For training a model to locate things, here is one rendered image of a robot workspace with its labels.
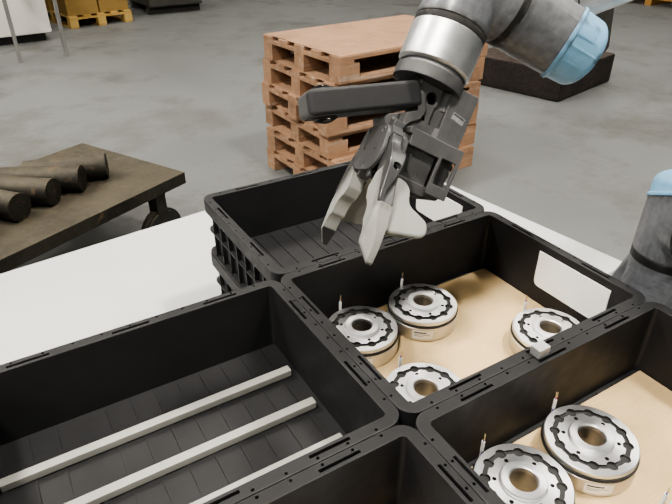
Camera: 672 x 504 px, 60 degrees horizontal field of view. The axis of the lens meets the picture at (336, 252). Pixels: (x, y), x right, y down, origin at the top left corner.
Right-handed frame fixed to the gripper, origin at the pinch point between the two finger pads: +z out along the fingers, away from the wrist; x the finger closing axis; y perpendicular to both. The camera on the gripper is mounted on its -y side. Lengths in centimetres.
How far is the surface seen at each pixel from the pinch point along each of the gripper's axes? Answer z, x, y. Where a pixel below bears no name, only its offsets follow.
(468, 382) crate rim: 7.6, -1.5, 19.1
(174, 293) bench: 21, 63, -8
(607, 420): 6.2, -2.5, 37.6
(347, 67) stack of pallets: -76, 211, 39
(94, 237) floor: 42, 241, -36
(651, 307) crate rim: -8.5, 3.2, 43.0
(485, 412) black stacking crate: 10.0, -2.1, 22.1
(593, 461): 10.2, -6.9, 33.5
